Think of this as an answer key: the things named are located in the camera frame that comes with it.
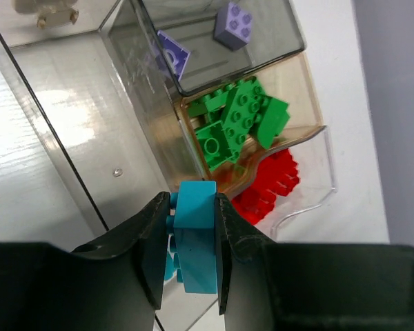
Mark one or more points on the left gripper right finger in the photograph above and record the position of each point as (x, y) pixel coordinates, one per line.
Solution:
(266, 285)

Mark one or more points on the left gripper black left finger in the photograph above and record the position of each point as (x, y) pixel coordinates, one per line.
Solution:
(114, 282)

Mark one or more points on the cyan lego brick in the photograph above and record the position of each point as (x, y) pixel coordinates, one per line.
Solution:
(191, 230)

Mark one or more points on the green square lego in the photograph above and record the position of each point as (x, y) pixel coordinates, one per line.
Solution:
(215, 145)

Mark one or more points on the purple lego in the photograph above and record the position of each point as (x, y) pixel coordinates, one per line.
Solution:
(177, 55)
(233, 26)

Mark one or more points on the green curved lego brick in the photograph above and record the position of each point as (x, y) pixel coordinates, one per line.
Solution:
(270, 120)

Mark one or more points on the green lego plate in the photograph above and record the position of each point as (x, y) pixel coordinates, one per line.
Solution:
(238, 115)

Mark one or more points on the clear front container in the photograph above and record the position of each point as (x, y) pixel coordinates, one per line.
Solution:
(317, 184)

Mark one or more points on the clear long narrow container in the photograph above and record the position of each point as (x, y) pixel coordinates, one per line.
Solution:
(89, 130)

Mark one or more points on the tan amber middle container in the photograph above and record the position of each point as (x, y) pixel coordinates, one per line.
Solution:
(289, 80)

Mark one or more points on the dark smoked container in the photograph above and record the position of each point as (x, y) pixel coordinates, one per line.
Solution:
(275, 35)

